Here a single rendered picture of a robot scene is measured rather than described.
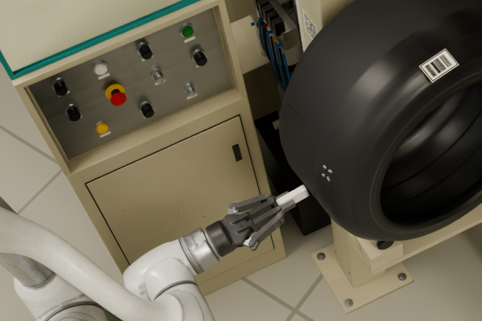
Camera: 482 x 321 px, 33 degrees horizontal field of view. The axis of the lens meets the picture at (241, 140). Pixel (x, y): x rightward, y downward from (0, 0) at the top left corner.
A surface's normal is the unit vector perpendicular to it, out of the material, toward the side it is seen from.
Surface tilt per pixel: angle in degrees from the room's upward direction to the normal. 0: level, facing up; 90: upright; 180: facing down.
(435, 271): 0
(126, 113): 90
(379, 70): 26
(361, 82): 33
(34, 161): 0
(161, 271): 7
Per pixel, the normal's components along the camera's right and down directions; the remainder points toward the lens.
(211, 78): 0.39, 0.68
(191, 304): 0.56, -0.70
